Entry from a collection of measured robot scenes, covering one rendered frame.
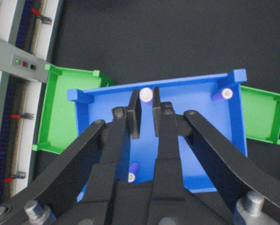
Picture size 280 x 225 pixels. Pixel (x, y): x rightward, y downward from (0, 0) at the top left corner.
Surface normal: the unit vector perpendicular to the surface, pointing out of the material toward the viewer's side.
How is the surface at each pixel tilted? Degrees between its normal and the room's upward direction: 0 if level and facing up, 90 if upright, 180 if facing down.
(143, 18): 0
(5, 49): 90
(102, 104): 0
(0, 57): 90
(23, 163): 17
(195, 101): 0
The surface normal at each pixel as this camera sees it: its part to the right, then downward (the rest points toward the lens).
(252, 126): -0.11, -0.02
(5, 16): 0.18, 0.03
